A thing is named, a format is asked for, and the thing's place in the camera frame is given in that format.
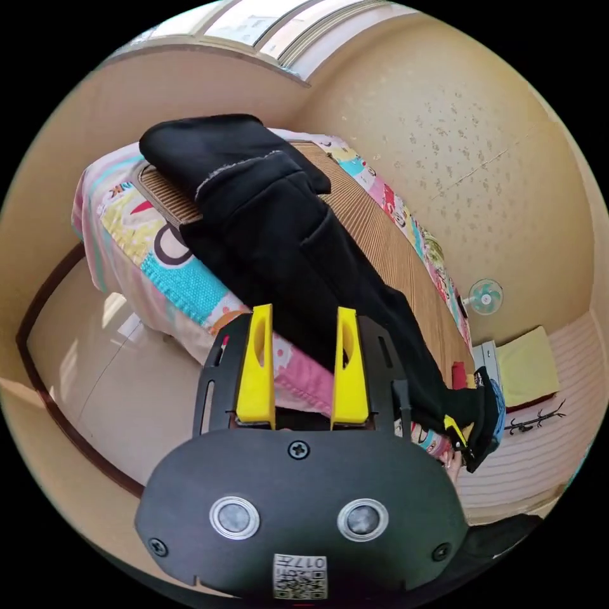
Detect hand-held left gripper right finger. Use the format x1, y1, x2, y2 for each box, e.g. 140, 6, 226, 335
329, 306, 371, 426

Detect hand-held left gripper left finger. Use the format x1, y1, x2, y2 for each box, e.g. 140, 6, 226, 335
235, 303, 277, 424

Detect black long pants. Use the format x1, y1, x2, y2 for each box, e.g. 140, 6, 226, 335
138, 113, 482, 436

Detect person's right hand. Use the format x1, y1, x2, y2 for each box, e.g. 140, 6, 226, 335
439, 449, 465, 484

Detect pile of clothes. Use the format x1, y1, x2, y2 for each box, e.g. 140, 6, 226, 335
449, 360, 478, 392

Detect black coat rack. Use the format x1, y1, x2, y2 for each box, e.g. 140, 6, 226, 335
504, 398, 568, 436

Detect grey cupboard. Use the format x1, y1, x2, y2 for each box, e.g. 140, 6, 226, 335
473, 338, 503, 381

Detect yellow curtain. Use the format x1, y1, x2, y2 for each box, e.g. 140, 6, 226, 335
494, 325, 562, 413

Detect green fan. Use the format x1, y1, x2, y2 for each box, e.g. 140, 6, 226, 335
463, 278, 504, 317

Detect person's body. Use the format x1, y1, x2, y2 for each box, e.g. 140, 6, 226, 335
454, 513, 549, 589

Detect bed with mat and printed sheet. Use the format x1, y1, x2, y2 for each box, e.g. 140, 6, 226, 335
71, 126, 476, 459

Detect window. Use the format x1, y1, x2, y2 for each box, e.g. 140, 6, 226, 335
189, 0, 396, 82

